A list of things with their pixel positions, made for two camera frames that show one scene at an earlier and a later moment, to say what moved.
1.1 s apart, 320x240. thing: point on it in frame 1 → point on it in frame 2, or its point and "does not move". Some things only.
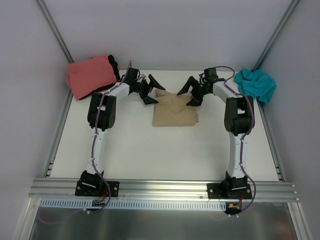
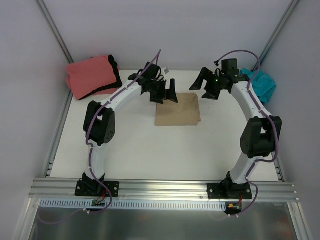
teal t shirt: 256,84 does not move
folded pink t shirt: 89,76 does not move
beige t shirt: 171,110 does not move
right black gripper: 196,90 → 211,87
